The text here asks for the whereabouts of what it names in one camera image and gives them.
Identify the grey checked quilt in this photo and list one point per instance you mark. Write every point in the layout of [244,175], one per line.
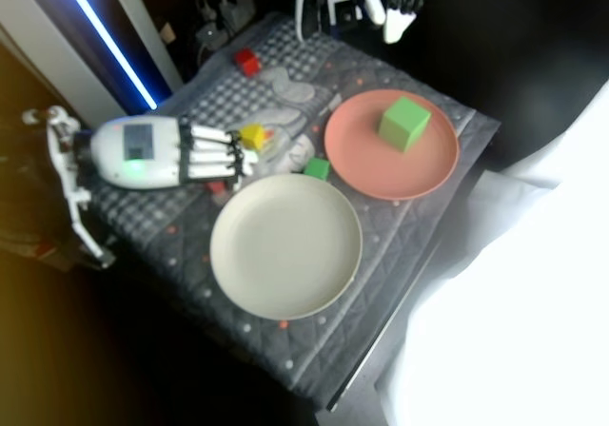
[380,264]

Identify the small red block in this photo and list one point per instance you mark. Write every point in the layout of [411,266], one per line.
[218,190]

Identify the blue white light strip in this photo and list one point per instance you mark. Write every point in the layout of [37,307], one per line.
[107,36]

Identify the large green foam cube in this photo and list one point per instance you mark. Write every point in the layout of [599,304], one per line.
[404,124]

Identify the grey power strip with plugs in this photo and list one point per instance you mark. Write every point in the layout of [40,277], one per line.
[228,12]

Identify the yellow cube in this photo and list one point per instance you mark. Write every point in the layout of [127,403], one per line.
[251,136]

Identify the small green foam cube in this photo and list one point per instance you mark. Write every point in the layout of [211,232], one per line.
[316,168]

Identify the white sheet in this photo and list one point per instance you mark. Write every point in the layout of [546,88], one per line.
[514,278]

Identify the pink plate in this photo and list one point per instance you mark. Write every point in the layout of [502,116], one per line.
[361,160]

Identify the white plate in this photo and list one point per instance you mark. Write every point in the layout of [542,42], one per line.
[285,250]

